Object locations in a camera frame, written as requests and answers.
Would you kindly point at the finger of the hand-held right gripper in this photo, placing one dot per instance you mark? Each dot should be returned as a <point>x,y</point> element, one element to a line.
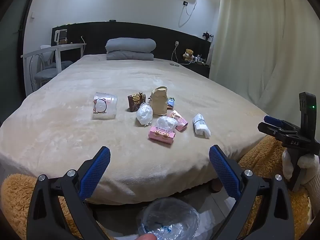
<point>273,120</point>
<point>268,128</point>

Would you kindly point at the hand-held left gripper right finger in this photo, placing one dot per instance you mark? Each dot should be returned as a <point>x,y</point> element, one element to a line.
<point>225,172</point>

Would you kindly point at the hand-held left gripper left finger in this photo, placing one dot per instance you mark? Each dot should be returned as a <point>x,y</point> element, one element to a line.
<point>96,172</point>

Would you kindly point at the white tissue packet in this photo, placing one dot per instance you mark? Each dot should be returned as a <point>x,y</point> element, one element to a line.
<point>201,126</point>

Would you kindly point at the pink cardboard box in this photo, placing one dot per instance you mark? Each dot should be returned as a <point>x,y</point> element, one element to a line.
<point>182,123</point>
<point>161,135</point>

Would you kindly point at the clear zip bag with glasses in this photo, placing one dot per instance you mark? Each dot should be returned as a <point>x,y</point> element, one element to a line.
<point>105,105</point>

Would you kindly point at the clear plastic bin bag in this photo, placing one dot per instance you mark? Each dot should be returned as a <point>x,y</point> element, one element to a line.
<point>170,220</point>

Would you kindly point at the clear plastic wrap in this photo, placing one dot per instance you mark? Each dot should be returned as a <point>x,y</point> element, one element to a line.
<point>166,123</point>
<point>144,113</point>

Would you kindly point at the brown snack packet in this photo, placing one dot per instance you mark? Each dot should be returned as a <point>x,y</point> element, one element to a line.
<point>136,102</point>

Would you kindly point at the brown paper bag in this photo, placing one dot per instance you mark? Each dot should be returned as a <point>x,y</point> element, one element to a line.
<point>158,102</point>

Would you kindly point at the person's right hand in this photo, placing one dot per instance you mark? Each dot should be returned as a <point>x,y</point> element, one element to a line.
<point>311,163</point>

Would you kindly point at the person's left hand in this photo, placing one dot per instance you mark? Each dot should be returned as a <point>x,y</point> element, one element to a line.
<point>147,237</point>

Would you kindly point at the wooden bed leg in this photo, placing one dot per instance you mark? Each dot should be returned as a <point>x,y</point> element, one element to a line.
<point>216,186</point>

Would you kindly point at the cream curtain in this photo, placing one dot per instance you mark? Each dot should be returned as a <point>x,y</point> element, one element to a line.
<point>262,42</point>

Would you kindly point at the orange fluffy rug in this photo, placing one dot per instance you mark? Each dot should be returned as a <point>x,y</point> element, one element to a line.
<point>15,205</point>

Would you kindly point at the colourful snack wrapper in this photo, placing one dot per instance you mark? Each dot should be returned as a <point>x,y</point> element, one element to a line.
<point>170,103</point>

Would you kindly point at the black nightstand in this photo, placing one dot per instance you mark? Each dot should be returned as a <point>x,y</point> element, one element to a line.
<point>197,70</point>

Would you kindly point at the small bottles group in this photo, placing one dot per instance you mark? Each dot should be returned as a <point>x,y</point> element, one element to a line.
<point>200,60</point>

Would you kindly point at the brown teddy bear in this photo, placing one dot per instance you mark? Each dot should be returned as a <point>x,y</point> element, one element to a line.
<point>188,54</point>

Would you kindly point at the black spiky plant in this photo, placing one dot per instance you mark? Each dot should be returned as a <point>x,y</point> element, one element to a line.
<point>207,35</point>

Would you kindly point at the white chair with grey cushion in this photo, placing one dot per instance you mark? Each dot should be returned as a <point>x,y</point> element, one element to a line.
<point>46,73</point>

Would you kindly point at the white desk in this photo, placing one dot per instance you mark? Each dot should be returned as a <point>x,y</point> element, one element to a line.
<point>70,46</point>

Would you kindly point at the folded grey blanket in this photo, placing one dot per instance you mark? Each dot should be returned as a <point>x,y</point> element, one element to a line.
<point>130,46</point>

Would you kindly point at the black headboard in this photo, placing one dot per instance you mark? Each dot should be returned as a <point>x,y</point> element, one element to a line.
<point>162,40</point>

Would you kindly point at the white electric kettle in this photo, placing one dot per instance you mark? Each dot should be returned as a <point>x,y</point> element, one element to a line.
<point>58,36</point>

